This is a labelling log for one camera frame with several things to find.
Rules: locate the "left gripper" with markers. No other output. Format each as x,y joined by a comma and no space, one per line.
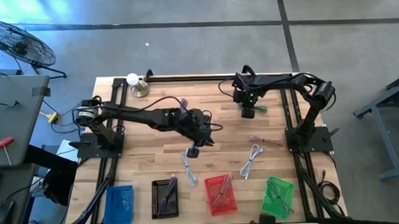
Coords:
196,125

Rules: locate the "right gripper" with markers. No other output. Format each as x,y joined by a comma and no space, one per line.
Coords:
247,93

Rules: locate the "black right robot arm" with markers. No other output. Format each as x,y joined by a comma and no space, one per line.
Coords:
312,114

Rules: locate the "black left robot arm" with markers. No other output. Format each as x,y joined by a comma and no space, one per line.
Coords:
136,114

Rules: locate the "red plastic basket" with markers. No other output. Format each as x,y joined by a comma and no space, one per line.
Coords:
211,204

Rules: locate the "black plastic basket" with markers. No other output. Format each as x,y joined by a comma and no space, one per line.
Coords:
173,206

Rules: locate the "green plastic basket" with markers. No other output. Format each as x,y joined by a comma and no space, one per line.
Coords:
269,206

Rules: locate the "white bulb lamp brass base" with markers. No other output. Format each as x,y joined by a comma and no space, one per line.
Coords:
132,79

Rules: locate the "blue plastic basket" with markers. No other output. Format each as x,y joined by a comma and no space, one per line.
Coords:
113,208

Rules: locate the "black chair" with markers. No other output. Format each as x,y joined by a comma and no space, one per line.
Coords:
59,183

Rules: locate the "yellow power plug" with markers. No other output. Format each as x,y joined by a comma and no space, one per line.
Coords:
52,117

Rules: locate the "grey tape strip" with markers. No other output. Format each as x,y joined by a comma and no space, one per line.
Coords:
40,92

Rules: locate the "grey side table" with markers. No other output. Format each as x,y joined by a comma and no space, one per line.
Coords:
13,122

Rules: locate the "black floor fan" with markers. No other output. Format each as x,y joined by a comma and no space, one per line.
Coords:
19,45

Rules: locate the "black aluminium table frame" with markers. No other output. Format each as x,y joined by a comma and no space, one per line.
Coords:
201,78

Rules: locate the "blue-grey metal table frame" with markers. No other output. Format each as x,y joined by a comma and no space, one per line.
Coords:
385,142

